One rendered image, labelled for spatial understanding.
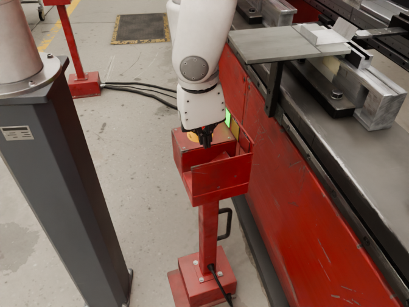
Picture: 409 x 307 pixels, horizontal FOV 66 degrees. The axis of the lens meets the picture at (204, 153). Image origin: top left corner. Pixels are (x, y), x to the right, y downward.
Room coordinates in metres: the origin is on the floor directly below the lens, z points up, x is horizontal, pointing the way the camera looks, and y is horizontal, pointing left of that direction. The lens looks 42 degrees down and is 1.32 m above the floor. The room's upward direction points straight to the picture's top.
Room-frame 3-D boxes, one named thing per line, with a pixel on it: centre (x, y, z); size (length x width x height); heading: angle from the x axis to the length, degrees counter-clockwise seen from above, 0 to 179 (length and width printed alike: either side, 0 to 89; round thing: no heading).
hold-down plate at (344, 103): (0.78, -0.30, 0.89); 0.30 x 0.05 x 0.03; 12
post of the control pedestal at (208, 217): (0.65, -0.01, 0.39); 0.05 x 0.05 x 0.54; 19
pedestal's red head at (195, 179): (0.65, -0.01, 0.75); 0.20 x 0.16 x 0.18; 19
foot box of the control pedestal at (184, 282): (0.64, 0.02, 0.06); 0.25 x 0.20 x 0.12; 109
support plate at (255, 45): (0.79, -0.21, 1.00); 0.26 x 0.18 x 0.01; 102
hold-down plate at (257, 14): (1.40, -0.17, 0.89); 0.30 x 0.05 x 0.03; 12
